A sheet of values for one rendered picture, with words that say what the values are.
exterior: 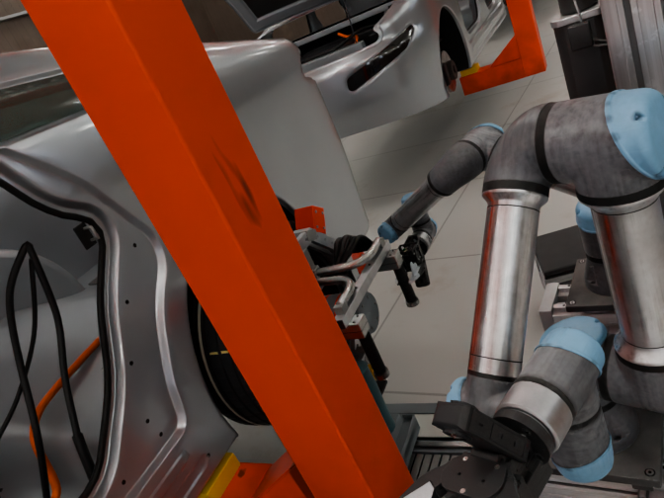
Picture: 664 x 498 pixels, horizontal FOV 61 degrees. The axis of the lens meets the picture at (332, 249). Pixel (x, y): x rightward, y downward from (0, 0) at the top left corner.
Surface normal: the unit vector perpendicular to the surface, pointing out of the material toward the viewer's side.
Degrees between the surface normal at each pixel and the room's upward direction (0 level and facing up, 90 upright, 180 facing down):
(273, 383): 90
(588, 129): 55
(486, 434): 81
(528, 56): 90
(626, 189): 90
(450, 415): 29
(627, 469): 0
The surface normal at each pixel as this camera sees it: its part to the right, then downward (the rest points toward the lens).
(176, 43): 0.85, -0.15
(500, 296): -0.38, -0.14
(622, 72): -0.45, 0.53
